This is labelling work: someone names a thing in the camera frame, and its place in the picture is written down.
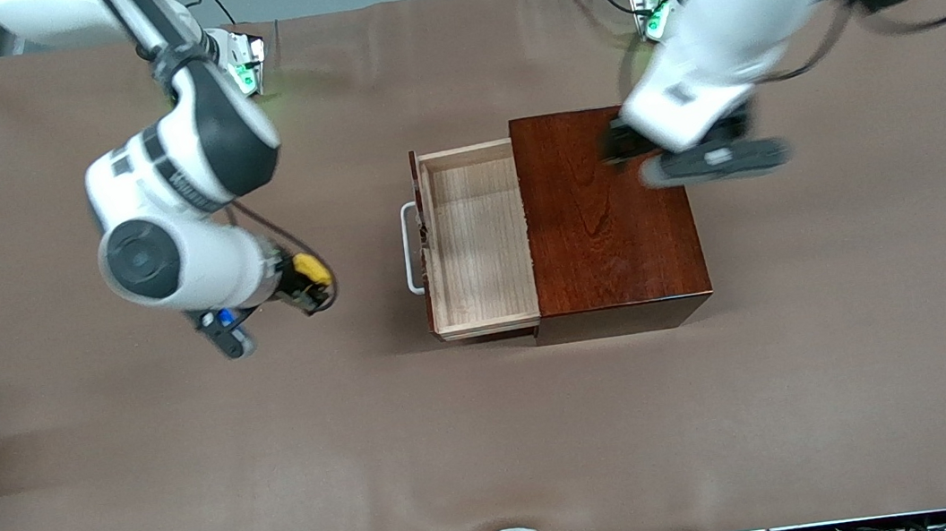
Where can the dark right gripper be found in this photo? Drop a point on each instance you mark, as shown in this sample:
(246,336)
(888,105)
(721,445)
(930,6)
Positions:
(292,282)

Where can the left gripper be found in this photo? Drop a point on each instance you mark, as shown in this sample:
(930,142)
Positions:
(618,142)

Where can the yellow block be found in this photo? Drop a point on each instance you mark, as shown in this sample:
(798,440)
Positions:
(313,269)

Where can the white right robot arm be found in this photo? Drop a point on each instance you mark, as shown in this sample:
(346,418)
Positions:
(148,188)

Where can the red-brown wooden cabinet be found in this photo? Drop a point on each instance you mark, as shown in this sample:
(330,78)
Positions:
(613,230)

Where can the brown table cover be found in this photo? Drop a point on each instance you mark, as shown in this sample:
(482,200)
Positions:
(280,460)

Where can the metal base plate green light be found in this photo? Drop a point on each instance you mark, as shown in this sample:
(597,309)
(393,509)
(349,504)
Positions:
(246,68)
(651,9)

